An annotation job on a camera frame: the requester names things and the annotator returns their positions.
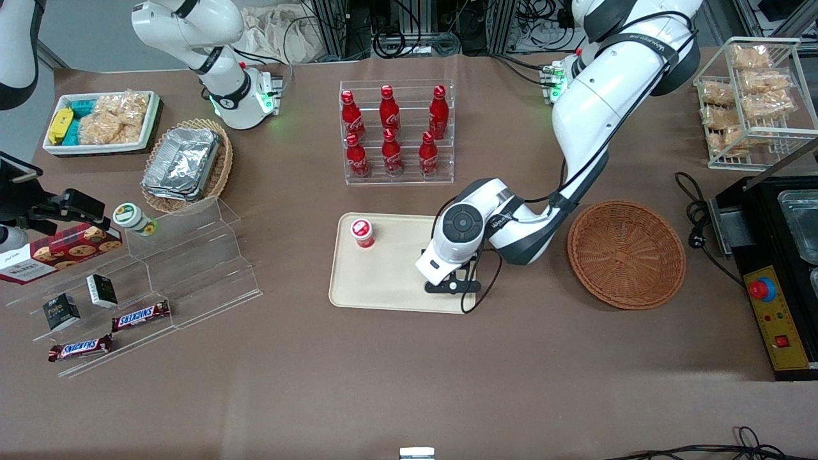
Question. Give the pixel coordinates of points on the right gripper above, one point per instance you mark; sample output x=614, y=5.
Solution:
x=39, y=211

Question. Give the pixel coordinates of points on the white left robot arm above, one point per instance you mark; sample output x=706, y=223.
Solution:
x=594, y=108

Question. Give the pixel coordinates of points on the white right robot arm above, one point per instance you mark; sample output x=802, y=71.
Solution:
x=192, y=25

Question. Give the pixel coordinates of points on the cream plastic tray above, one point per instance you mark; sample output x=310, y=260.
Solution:
x=390, y=275

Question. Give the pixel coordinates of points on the oval light wicker basket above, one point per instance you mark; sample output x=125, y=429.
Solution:
x=222, y=163

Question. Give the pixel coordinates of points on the round brown wicker basket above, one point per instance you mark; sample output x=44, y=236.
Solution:
x=626, y=255

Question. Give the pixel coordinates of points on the red tartan cookie box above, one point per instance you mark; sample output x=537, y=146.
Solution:
x=64, y=252

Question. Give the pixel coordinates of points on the green white yoghurt cup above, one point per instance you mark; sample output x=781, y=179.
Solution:
x=133, y=218

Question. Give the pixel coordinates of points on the white rectangular snack bin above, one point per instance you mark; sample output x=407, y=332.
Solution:
x=54, y=148

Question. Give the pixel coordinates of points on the teal snack packet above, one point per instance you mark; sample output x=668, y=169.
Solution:
x=82, y=107
x=72, y=133

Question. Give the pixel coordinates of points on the clear bag of rice crackers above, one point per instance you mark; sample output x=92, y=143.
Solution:
x=128, y=108
x=99, y=128

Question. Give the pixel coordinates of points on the yellow snack packet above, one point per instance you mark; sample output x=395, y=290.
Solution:
x=59, y=124

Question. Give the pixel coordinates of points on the small black box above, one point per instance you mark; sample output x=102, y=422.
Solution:
x=61, y=312
x=102, y=291

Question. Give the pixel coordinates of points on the small cup with red lid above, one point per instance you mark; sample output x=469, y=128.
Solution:
x=363, y=233

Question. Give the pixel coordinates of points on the aluminium foil container stack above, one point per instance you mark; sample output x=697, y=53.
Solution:
x=182, y=163

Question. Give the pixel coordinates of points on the clear acrylic bottle rack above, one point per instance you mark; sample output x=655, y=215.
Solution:
x=396, y=179

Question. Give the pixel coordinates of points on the Snickers chocolate bar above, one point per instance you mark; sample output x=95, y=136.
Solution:
x=140, y=315
x=80, y=348

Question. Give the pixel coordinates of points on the red cola bottle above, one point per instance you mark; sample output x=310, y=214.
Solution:
x=438, y=115
x=389, y=112
x=429, y=156
x=358, y=160
x=392, y=156
x=352, y=118

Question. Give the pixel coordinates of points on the clear acrylic stepped shelf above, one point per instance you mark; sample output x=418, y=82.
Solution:
x=204, y=268

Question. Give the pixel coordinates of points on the small white box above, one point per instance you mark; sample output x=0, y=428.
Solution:
x=416, y=453

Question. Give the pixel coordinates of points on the cream cloth bag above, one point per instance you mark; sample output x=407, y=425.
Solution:
x=281, y=35

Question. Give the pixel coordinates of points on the bagged fried snack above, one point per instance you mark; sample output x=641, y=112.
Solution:
x=767, y=107
x=717, y=93
x=728, y=142
x=751, y=57
x=767, y=83
x=720, y=118

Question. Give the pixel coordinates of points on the black appliance with yellow panel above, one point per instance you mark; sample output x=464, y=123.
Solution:
x=773, y=306

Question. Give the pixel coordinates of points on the metal pan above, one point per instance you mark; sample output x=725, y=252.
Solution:
x=800, y=223

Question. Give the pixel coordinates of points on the aluminium frame rack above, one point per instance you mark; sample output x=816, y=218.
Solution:
x=332, y=25

